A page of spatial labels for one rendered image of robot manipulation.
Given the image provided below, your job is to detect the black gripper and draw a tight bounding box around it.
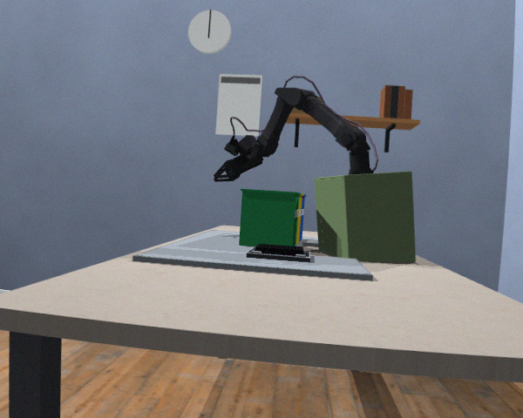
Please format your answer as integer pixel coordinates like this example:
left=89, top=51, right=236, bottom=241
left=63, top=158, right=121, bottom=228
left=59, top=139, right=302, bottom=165
left=214, top=159, right=251, bottom=182

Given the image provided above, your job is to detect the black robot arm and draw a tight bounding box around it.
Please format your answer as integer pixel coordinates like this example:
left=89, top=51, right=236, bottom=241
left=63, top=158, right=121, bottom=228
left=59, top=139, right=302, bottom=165
left=224, top=88, right=374, bottom=175

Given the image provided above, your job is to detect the green bin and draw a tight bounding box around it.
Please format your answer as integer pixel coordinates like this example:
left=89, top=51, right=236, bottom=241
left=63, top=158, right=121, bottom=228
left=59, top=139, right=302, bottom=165
left=239, top=189, right=301, bottom=246

